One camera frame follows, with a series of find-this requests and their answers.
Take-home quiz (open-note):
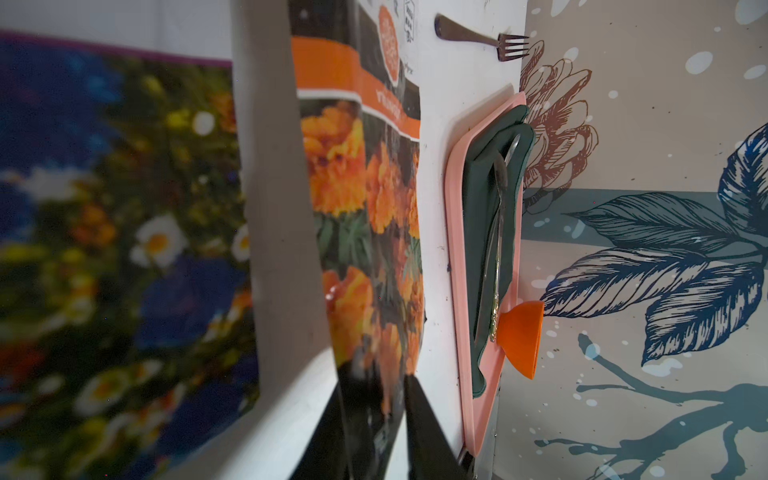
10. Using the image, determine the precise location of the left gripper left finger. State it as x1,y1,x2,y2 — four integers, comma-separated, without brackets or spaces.
290,385,348,480

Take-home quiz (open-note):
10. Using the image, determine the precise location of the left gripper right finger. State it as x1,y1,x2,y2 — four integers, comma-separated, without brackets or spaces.
404,375,465,480

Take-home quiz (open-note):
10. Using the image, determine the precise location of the blue flower seed bag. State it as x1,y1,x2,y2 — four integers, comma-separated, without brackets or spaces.
1,31,260,479

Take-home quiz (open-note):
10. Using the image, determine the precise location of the orange flower seed bag top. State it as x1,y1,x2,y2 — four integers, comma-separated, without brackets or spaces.
288,1,425,479

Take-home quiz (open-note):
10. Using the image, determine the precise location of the pink tray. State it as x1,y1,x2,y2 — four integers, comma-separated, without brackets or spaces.
443,92,526,457

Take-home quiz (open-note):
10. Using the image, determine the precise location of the dark green cloth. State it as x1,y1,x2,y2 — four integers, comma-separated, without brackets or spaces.
461,105,534,398

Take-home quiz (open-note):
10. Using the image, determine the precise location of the black plastic fork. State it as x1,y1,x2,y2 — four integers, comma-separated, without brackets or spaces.
434,14,530,62

